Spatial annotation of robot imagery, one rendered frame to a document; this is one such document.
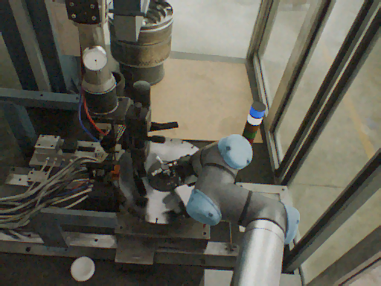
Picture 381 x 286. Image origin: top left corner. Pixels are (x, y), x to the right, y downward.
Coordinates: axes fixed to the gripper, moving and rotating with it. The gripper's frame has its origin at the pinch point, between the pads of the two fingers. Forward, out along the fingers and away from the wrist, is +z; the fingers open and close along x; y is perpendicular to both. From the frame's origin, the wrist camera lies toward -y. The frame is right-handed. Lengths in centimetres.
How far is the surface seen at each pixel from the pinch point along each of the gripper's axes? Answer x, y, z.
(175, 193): 5.1, 1.1, 1.6
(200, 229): 18.7, -5.0, 4.1
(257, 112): -10.5, -23.2, -18.7
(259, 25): -67, -88, 21
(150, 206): 6.6, 9.6, 2.8
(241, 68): -49, -80, 37
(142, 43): -60, -17, 26
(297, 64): -26, -52, -17
